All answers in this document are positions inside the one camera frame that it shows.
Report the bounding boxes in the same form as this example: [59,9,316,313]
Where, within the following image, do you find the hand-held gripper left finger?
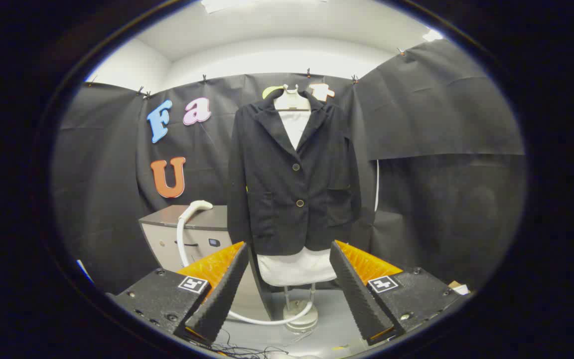
[109,241,249,346]

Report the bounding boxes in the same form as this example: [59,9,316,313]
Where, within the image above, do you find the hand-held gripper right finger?
[329,240,464,346]

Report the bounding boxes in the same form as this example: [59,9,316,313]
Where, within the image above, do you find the white garment steamer with hose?
[176,200,317,327]

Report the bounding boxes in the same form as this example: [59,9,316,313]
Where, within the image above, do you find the black blazer jacket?
[227,89,362,256]

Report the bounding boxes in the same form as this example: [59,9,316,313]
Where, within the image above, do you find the steamer stand pole and base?
[282,283,319,334]

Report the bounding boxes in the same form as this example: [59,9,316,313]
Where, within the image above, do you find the grey drawer cabinet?
[139,204,240,272]

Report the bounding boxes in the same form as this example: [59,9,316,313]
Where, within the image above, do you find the black backdrop cloth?
[53,39,526,295]

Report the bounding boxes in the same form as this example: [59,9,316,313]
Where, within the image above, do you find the white plastic hanger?
[273,84,312,112]

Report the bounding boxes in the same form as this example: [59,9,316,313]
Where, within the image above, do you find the thin black cables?
[202,327,292,359]

